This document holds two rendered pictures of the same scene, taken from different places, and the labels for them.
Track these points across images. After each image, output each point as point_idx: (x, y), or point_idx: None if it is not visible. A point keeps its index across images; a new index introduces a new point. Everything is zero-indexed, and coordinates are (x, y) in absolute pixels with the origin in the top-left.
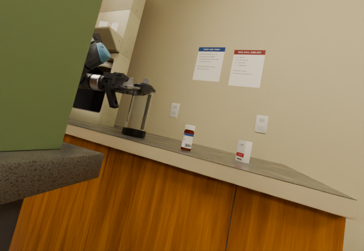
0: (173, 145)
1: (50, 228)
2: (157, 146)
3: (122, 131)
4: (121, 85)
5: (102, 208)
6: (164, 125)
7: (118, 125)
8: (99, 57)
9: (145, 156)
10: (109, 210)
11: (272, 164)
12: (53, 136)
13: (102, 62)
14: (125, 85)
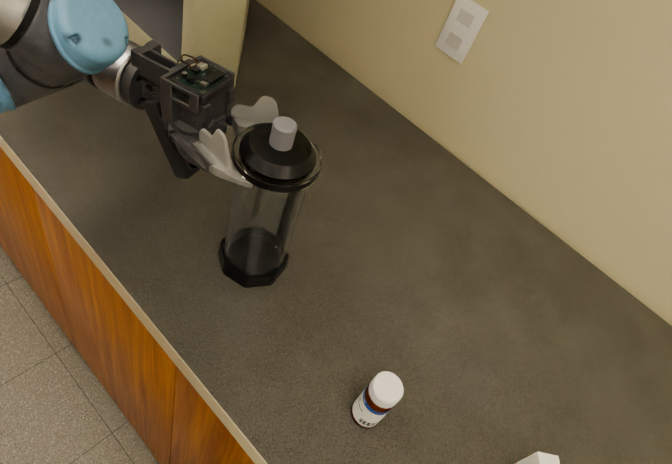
0: (354, 340)
1: (118, 349)
2: (267, 447)
3: (220, 254)
4: (191, 147)
5: (186, 405)
6: (414, 70)
7: (271, 3)
8: (82, 72)
9: (241, 445)
10: (198, 419)
11: (666, 429)
12: None
13: (103, 69)
14: (206, 145)
